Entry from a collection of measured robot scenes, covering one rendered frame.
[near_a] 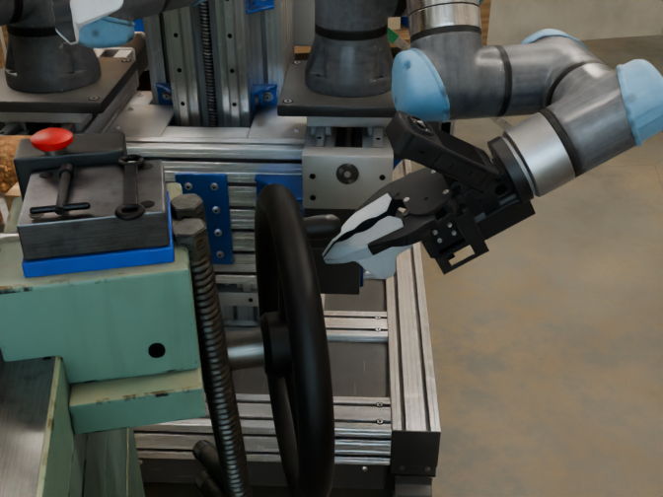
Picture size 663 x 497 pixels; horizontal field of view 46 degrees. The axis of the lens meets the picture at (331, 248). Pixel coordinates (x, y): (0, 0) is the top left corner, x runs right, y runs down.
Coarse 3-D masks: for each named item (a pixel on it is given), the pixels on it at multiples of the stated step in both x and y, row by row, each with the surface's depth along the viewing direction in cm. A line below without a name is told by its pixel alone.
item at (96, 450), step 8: (104, 432) 72; (88, 440) 63; (96, 440) 67; (104, 440) 72; (88, 448) 62; (96, 448) 66; (104, 448) 71; (88, 456) 62; (96, 456) 66; (104, 456) 71; (88, 464) 61; (96, 464) 65; (104, 464) 70; (88, 472) 61; (96, 472) 65; (104, 472) 70; (88, 480) 60; (96, 480) 64; (104, 480) 69; (88, 488) 60; (96, 488) 64; (88, 496) 60; (96, 496) 64
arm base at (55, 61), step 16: (16, 32) 122; (32, 32) 121; (48, 32) 122; (16, 48) 123; (32, 48) 122; (48, 48) 122; (64, 48) 124; (80, 48) 126; (16, 64) 124; (32, 64) 123; (48, 64) 123; (64, 64) 125; (80, 64) 126; (96, 64) 129; (16, 80) 124; (32, 80) 123; (48, 80) 123; (64, 80) 124; (80, 80) 126; (96, 80) 129
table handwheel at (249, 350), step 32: (288, 192) 65; (256, 224) 76; (288, 224) 61; (256, 256) 80; (288, 256) 59; (288, 288) 58; (288, 320) 58; (320, 320) 57; (256, 352) 68; (288, 352) 68; (320, 352) 57; (288, 384) 68; (320, 384) 57; (288, 416) 79; (320, 416) 57; (288, 448) 76; (320, 448) 58; (288, 480) 72; (320, 480) 60
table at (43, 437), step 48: (0, 384) 52; (48, 384) 52; (96, 384) 57; (144, 384) 57; (192, 384) 57; (0, 432) 49; (48, 432) 49; (96, 432) 57; (0, 480) 45; (48, 480) 46
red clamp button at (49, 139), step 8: (48, 128) 58; (56, 128) 58; (32, 136) 58; (40, 136) 57; (48, 136) 57; (56, 136) 57; (64, 136) 57; (72, 136) 58; (32, 144) 57; (40, 144) 56; (48, 144) 56; (56, 144) 57; (64, 144) 57
